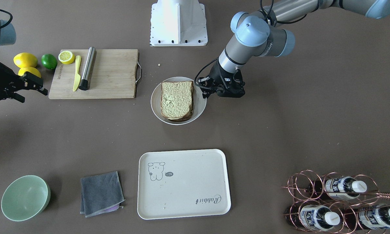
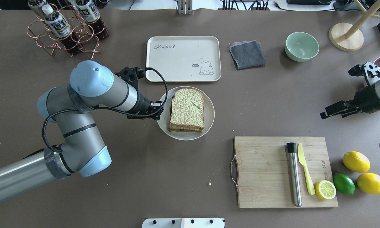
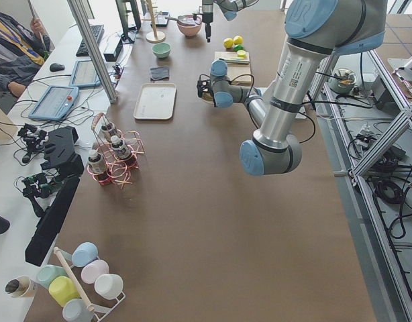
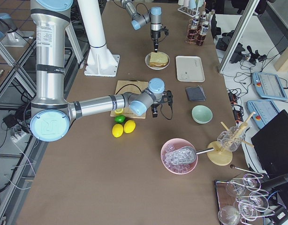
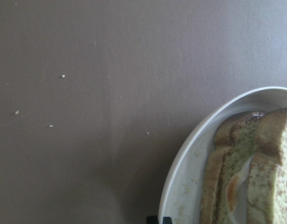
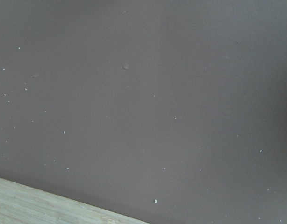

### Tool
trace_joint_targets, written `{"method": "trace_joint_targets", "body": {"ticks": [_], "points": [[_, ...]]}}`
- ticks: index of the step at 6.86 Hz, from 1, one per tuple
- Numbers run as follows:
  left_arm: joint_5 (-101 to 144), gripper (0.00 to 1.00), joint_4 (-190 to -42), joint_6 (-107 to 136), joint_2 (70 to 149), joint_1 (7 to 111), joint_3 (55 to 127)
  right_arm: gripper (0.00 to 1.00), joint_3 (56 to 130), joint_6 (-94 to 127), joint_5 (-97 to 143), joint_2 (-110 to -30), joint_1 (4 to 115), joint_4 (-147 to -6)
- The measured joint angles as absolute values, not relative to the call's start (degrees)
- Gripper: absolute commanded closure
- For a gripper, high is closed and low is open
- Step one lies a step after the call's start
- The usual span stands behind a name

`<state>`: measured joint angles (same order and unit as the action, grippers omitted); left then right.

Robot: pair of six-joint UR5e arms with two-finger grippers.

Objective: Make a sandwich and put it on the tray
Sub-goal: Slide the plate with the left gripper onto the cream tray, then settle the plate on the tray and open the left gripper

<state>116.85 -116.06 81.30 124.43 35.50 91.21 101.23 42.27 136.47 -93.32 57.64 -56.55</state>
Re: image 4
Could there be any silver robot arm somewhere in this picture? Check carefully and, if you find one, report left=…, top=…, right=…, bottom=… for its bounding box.
left=121, top=0, right=169, bottom=53
left=30, top=0, right=173, bottom=142

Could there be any glass mug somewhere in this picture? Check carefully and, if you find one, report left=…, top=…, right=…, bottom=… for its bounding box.
left=217, top=126, right=247, bottom=152

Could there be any pink bowl of ice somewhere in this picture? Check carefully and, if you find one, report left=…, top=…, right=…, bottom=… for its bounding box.
left=160, top=138, right=198, bottom=175

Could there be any black monitor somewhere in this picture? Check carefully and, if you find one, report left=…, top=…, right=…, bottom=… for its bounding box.
left=251, top=110, right=288, bottom=176

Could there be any wooden mug tree stand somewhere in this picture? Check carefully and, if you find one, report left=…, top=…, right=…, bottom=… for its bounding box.
left=207, top=112, right=255, bottom=166

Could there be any wooden cutting board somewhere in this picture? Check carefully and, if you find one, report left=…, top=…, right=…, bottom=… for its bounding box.
left=115, top=80, right=148, bottom=119

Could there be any copper wire bottle rack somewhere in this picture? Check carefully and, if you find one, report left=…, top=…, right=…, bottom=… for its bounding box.
left=185, top=11, right=211, bottom=46

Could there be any cream rabbit tray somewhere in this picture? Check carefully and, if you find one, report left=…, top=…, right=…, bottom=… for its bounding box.
left=175, top=56, right=205, bottom=83

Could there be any bread slice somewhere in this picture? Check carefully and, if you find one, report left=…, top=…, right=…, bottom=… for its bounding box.
left=148, top=62, right=168, bottom=68
left=149, top=52, right=168, bottom=63

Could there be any grey folded cloth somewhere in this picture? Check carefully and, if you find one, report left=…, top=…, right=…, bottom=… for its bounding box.
left=185, top=85, right=206, bottom=101

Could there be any aluminium frame post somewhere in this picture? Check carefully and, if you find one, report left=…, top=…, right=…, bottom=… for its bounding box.
left=218, top=0, right=259, bottom=74

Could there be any bread slice under egg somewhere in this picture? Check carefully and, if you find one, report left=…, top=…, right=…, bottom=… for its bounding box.
left=148, top=62, right=168, bottom=68

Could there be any yellow whole lemon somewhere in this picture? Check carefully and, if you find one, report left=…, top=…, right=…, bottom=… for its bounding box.
left=112, top=123, right=124, bottom=138
left=123, top=120, right=136, bottom=134

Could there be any white round plate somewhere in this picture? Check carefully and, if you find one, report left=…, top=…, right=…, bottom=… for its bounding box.
left=144, top=52, right=170, bottom=70

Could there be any steel ice scoop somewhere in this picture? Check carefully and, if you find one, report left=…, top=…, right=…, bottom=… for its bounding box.
left=165, top=146, right=214, bottom=165

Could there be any green lime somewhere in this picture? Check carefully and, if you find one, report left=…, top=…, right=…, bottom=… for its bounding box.
left=114, top=114, right=126, bottom=123

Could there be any halved lemon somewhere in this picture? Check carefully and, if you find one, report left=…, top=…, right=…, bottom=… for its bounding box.
left=114, top=108, right=124, bottom=115

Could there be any wine glass tray rack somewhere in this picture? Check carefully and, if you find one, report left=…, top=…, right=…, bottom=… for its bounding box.
left=214, top=172, right=276, bottom=225

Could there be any tea bottle white cap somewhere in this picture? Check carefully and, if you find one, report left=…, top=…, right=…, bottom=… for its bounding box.
left=189, top=19, right=199, bottom=39

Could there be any blue teach pendant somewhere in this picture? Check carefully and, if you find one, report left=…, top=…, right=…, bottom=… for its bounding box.
left=252, top=72, right=288, bottom=100
left=246, top=99, right=280, bottom=129

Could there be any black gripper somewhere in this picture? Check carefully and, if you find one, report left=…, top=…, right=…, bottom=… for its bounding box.
left=151, top=27, right=169, bottom=53
left=151, top=90, right=173, bottom=118

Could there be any white wire cup rack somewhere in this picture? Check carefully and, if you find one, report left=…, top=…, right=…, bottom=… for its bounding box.
left=178, top=0, right=205, bottom=18

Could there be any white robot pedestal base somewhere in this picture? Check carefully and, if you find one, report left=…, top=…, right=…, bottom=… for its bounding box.
left=78, top=0, right=120, bottom=77

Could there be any mint green bowl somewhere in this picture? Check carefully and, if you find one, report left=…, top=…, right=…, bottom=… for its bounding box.
left=191, top=105, right=213, bottom=124

